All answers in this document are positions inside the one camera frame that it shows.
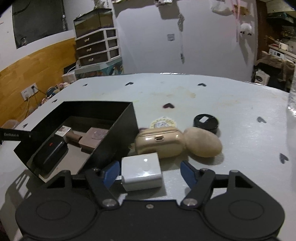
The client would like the white plush toy on wall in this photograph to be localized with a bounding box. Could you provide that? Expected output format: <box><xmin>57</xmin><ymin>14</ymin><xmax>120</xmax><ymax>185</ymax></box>
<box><xmin>240</xmin><ymin>23</ymin><xmax>252</xmax><ymax>36</ymax></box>

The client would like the clear plastic water bottle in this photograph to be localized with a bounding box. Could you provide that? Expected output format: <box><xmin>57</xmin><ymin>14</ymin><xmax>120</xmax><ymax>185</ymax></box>
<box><xmin>287</xmin><ymin>70</ymin><xmax>296</xmax><ymax>116</ymax></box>

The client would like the pile of plush toys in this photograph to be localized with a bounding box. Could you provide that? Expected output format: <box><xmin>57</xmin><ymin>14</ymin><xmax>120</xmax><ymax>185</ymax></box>
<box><xmin>41</xmin><ymin>81</ymin><xmax>73</xmax><ymax>105</ymax></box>

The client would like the black device in box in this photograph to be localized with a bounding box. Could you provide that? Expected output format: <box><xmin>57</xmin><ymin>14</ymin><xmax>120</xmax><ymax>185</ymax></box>
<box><xmin>31</xmin><ymin>136</ymin><xmax>68</xmax><ymax>177</ymax></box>

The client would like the white charger cube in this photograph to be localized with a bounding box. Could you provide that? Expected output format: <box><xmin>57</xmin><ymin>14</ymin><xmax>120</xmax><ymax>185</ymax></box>
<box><xmin>121</xmin><ymin>153</ymin><xmax>163</xmax><ymax>192</ymax></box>

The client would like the black box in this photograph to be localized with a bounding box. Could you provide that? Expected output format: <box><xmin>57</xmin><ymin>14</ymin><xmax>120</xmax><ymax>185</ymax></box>
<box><xmin>14</xmin><ymin>101</ymin><xmax>139</xmax><ymax>182</ymax></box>

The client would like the square wooden coaster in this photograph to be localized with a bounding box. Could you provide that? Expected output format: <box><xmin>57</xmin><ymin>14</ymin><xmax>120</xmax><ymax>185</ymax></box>
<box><xmin>78</xmin><ymin>128</ymin><xmax>108</xmax><ymax>154</ymax></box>

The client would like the white wall switch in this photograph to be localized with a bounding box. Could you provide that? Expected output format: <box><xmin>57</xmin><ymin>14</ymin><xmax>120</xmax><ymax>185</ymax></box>
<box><xmin>167</xmin><ymin>34</ymin><xmax>175</xmax><ymax>42</ymax></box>

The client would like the white wall socket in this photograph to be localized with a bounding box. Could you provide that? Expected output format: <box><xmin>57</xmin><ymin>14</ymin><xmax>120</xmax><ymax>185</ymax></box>
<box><xmin>21</xmin><ymin>83</ymin><xmax>39</xmax><ymax>101</ymax></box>

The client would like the black round jar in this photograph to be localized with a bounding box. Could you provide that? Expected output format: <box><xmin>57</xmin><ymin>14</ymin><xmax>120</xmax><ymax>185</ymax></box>
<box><xmin>193</xmin><ymin>113</ymin><xmax>219</xmax><ymax>134</ymax></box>

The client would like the beige oval stone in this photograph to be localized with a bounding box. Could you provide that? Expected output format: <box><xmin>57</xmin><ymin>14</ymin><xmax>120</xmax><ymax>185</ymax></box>
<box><xmin>183</xmin><ymin>127</ymin><xmax>222</xmax><ymax>158</ymax></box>

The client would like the dark glass tank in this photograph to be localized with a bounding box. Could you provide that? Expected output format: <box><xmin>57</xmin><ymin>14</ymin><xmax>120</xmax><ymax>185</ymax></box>
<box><xmin>73</xmin><ymin>8</ymin><xmax>114</xmax><ymax>38</ymax></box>

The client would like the beige earbuds case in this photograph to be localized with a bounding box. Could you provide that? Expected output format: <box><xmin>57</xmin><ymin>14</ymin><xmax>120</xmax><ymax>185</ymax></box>
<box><xmin>134</xmin><ymin>126</ymin><xmax>185</xmax><ymax>159</ymax></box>

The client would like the white drawer cabinet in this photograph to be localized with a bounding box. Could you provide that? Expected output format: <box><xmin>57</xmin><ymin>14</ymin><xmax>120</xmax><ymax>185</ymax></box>
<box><xmin>75</xmin><ymin>28</ymin><xmax>121</xmax><ymax>66</ymax></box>

